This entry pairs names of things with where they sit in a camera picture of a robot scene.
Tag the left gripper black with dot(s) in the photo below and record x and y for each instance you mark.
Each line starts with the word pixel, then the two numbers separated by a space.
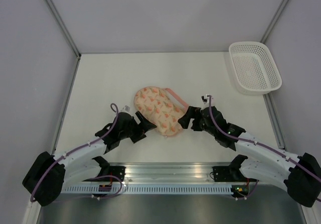
pixel 144 126

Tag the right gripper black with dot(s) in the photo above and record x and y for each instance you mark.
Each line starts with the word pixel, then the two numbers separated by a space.
pixel 192 113

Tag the floral mesh laundry bag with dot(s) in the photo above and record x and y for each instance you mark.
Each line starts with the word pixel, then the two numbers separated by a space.
pixel 162 107

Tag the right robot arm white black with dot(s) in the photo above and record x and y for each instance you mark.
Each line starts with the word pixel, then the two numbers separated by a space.
pixel 298 175

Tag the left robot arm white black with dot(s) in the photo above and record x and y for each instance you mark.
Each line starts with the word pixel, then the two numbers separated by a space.
pixel 52 173

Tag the white perforated plastic basket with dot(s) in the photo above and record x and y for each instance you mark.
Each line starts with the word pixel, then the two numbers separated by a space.
pixel 253 68

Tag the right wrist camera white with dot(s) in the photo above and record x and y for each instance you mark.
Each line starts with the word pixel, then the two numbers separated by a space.
pixel 207 99

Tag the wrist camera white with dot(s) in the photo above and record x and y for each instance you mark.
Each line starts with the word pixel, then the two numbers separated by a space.
pixel 125 109
pixel 207 99

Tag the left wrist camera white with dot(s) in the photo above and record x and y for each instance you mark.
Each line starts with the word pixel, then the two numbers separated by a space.
pixel 125 109

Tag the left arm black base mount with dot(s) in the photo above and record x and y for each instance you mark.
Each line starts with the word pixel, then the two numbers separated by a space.
pixel 118 171

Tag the aluminium mounting rail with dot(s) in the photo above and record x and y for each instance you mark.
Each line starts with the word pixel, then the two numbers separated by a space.
pixel 164 173

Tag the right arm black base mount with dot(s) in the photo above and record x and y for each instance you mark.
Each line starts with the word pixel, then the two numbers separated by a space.
pixel 225 174

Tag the white slotted cable duct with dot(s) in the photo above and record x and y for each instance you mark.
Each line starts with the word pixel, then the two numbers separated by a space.
pixel 215 189

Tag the right aluminium frame post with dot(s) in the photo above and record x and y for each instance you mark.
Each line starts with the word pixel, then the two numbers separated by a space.
pixel 282 6

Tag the aluminium frame post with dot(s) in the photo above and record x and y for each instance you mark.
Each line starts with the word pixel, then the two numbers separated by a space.
pixel 282 6
pixel 57 17

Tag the left aluminium frame post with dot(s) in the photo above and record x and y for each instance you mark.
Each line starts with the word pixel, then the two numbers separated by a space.
pixel 57 17

